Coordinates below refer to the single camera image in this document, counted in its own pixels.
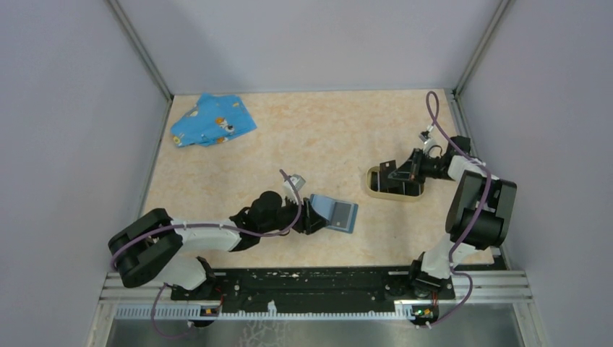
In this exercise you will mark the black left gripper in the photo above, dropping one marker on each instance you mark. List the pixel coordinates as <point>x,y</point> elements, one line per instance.
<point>312,221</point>

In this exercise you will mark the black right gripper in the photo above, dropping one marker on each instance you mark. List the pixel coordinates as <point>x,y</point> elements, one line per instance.
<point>410,170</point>

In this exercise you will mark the black card stack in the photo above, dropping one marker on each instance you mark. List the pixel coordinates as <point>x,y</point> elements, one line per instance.
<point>412,188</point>

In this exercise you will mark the blue card holder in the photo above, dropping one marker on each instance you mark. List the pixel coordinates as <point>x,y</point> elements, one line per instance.
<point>323,205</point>

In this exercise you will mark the black credit card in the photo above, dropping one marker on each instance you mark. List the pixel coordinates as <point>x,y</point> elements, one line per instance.
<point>342,212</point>

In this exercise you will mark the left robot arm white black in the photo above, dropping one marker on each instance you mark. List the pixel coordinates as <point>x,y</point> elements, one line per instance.
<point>155,246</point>

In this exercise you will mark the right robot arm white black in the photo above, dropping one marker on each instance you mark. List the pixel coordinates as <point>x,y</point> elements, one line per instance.
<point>479,214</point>

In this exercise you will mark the gold oval tray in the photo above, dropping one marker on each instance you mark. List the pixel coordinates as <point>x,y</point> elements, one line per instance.
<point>386,196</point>

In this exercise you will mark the blue patterned cloth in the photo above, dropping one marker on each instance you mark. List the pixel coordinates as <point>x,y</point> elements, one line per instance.
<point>214,119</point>

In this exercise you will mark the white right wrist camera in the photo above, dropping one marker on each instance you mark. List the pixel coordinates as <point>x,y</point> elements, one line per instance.
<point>428,141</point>

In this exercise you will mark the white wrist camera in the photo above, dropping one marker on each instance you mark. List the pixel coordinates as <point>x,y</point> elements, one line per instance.
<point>292,185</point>
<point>428,141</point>

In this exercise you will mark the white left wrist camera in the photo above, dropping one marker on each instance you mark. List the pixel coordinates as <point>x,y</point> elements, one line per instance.
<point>292,185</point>

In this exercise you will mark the aluminium frame rail front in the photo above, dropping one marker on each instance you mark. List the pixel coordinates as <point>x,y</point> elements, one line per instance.
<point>475,287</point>

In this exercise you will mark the white cable duct strip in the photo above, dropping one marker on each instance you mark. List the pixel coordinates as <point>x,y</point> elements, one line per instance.
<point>196,312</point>

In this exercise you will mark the right aluminium corner post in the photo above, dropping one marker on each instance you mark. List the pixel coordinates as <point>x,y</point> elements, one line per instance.
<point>503,7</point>

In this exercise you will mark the aluminium corner post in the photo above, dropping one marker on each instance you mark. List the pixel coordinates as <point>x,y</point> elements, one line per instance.
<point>503,7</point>
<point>135,41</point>

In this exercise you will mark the left aluminium corner post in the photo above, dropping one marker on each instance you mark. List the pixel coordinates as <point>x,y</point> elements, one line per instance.
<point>135,41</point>

